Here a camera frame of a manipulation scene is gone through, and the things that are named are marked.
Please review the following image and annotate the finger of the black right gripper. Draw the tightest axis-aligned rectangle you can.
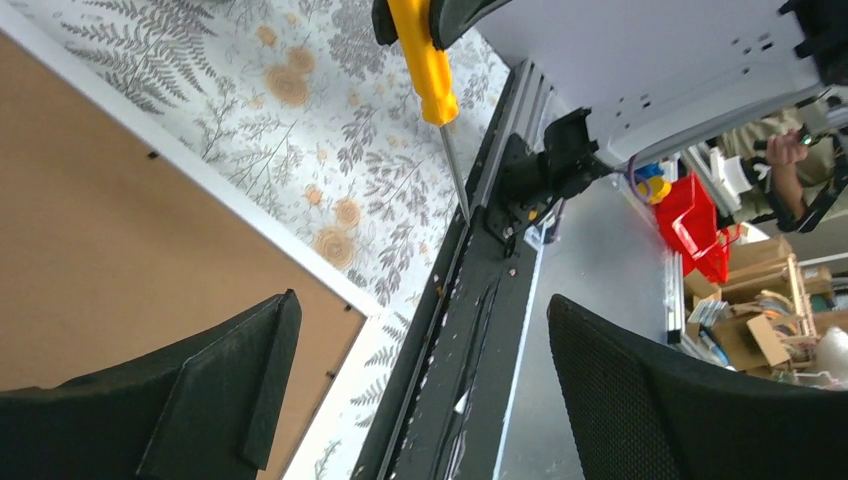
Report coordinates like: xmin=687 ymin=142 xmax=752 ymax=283
xmin=371 ymin=0 xmax=398 ymax=46
xmin=428 ymin=0 xmax=511 ymax=50

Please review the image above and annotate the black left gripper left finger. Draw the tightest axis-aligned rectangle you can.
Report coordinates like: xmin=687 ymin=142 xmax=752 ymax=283
xmin=1 ymin=291 xmax=302 ymax=479

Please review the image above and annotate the cardboard box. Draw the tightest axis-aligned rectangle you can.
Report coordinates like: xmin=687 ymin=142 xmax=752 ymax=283
xmin=680 ymin=236 xmax=834 ymax=383

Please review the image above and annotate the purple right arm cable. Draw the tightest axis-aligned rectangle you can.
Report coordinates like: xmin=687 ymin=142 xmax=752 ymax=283
xmin=625 ymin=153 xmax=657 ymax=203

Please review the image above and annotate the white picture frame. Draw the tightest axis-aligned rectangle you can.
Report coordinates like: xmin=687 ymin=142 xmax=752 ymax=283
xmin=1 ymin=2 xmax=385 ymax=479

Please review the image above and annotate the red plastic bin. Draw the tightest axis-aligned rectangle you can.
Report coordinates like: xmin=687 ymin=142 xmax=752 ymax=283
xmin=654 ymin=174 xmax=739 ymax=284

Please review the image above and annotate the yellow handled screwdriver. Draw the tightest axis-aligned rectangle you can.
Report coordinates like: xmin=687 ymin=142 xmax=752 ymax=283
xmin=388 ymin=0 xmax=471 ymax=222

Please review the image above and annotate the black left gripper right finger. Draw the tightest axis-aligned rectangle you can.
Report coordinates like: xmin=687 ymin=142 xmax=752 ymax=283
xmin=547 ymin=294 xmax=847 ymax=479

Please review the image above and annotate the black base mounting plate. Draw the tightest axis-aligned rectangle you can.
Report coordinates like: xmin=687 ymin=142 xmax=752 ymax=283
xmin=351 ymin=60 xmax=560 ymax=479

